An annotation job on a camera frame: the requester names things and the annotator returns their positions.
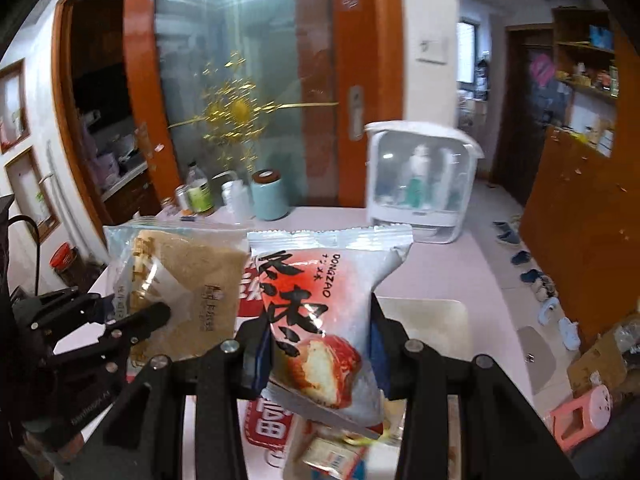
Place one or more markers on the translucent white squeeze bottle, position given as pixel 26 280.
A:
pixel 235 195

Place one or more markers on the mint green canister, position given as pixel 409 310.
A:
pixel 269 196

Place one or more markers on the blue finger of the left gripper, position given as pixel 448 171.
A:
pixel 64 308
pixel 122 335

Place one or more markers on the red white small snack pack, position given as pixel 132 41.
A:
pixel 332 458

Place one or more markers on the red date snack pack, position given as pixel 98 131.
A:
pixel 317 291

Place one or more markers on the pink plastic stool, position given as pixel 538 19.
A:
pixel 580 419

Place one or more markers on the wooden shelf cabinet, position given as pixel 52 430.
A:
pixel 581 222

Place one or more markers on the white cosmetic storage box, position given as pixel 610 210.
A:
pixel 420 174

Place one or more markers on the metal tin can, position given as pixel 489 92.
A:
pixel 182 200

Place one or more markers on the yellow Fuji bread pack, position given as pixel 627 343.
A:
pixel 195 268

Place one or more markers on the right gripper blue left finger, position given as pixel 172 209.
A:
pixel 255 339

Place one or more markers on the white plastic storage bin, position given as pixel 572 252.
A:
pixel 410 389

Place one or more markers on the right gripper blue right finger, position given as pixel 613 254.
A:
pixel 387 353

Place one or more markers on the clear bottle green label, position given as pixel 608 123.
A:
pixel 198 190

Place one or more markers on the cardboard box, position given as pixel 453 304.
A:
pixel 609 360

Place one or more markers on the white wall switch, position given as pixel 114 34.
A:
pixel 432 50

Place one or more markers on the orange framed glass door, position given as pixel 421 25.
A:
pixel 143 90

